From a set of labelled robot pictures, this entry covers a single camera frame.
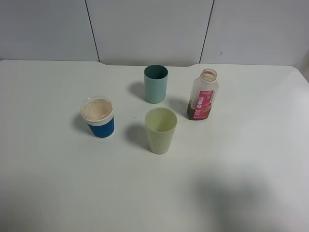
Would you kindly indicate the clear drink bottle pink label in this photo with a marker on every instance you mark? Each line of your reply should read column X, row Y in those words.
column 203, row 93

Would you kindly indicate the teal plastic cup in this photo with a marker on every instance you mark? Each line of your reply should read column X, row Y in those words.
column 155, row 83

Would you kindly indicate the pale green plastic cup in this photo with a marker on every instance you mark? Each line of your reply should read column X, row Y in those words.
column 160, row 125

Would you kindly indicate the blue sleeved paper cup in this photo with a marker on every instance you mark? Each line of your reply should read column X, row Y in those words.
column 97, row 112

